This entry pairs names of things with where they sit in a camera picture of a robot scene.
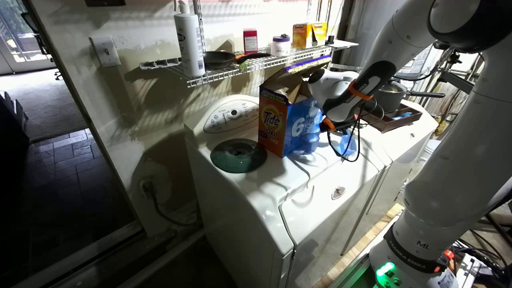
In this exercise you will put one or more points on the black frying pan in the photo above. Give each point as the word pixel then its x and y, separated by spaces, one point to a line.
pixel 219 59

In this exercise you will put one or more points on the red box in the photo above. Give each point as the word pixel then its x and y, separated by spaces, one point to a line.
pixel 250 41

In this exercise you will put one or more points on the white jar purple lid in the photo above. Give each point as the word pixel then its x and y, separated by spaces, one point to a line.
pixel 280 46

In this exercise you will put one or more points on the white pump bottle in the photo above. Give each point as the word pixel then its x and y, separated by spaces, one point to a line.
pixel 190 44

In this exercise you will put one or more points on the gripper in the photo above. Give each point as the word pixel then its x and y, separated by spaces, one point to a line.
pixel 344 123

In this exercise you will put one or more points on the yellow box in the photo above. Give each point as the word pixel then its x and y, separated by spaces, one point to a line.
pixel 308 35

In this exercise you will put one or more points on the office chair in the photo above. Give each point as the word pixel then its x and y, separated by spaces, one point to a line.
pixel 38 36

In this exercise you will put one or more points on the white bucket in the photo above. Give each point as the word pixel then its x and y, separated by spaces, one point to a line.
pixel 428 151

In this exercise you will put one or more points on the wall socket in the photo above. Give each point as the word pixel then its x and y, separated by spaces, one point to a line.
pixel 147 187

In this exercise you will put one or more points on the glass door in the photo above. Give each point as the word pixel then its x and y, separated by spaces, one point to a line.
pixel 18 44

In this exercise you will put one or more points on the long purple box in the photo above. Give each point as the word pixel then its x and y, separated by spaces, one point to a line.
pixel 308 63

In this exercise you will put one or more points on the light blue scoop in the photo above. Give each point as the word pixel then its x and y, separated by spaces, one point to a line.
pixel 347 144

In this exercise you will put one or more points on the orange detergent box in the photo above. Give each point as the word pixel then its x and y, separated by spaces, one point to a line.
pixel 276 124

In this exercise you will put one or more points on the blue item in tray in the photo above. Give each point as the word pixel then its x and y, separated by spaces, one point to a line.
pixel 401 116

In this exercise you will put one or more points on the brown tray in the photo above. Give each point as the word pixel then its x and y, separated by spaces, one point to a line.
pixel 394 122

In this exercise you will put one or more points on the white dryer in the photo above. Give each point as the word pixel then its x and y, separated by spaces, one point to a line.
pixel 400 144

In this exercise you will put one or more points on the light switch plate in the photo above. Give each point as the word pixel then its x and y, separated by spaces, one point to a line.
pixel 105 51

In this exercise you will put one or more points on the dark green round plate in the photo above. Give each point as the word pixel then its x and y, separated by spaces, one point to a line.
pixel 238 156

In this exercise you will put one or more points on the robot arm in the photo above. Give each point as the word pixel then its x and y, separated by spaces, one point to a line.
pixel 460 168

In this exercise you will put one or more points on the washing machine knob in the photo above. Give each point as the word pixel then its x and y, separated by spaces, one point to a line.
pixel 234 112

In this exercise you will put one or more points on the white washing machine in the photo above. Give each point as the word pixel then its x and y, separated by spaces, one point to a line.
pixel 256 208

